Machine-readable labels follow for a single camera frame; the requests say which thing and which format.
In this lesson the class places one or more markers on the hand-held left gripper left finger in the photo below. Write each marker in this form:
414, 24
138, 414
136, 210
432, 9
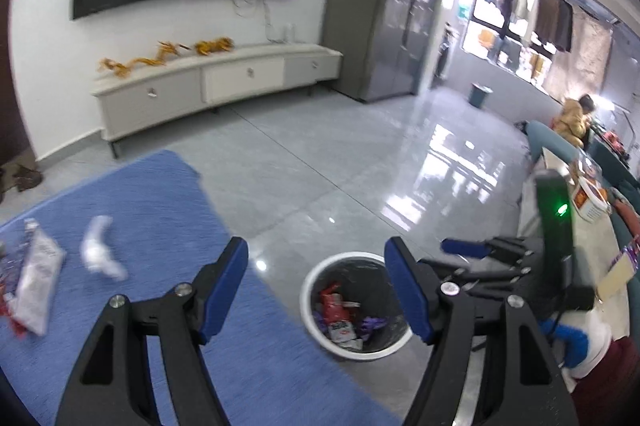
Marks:
225, 291

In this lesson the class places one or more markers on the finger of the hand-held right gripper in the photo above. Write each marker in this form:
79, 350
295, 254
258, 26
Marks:
465, 247
492, 281

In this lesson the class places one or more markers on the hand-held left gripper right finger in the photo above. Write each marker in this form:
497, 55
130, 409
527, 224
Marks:
410, 296

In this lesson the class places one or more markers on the purple plastic bag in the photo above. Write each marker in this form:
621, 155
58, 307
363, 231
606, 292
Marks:
375, 326

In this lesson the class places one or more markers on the large red white snack wrapper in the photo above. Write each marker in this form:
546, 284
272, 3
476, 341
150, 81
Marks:
334, 303

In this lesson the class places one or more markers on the white wrapper with red print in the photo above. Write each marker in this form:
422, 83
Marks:
342, 332

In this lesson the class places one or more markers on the white trash bin black liner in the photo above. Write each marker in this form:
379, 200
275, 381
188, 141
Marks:
320, 331

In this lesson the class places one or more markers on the clear plastic wrapper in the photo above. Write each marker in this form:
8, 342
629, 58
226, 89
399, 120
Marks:
37, 281

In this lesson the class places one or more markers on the dark red snack wrapper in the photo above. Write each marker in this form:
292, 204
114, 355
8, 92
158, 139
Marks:
11, 316

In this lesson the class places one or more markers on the person's right forearm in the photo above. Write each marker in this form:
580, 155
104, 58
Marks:
610, 391

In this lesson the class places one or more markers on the person's right hand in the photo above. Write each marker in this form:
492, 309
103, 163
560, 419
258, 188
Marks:
595, 336

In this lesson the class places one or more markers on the white coffee table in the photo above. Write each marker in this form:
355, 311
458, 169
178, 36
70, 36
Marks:
590, 241

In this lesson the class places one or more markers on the orange white box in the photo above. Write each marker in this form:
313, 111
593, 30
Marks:
589, 201

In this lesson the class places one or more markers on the tan paper sheet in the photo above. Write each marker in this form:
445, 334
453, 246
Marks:
616, 286

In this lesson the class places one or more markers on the teal sofa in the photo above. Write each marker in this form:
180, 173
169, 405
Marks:
620, 176

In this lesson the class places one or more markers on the small blue-green waste bin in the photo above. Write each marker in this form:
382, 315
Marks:
480, 96

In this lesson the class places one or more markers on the white television cabinet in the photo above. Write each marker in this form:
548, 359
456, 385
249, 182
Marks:
220, 81

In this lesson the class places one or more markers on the brown shoe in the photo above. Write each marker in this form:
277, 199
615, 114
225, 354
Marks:
29, 178
9, 183

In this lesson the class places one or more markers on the hanging dark clothes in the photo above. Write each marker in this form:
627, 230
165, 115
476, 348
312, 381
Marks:
550, 18

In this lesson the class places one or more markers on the balcony window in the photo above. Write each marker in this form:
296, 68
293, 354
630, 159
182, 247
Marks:
505, 21

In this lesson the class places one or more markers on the gold dragon figurine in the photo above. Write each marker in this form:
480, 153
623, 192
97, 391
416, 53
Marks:
140, 62

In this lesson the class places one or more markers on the gold tiger figurine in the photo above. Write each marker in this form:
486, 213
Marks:
214, 46

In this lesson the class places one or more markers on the grey refrigerator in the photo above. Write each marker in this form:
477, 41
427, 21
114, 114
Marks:
380, 6

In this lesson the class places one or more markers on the white bottle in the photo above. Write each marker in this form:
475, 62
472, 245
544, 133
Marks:
288, 33

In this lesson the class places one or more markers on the dark brown door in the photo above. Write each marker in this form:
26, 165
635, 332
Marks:
12, 116

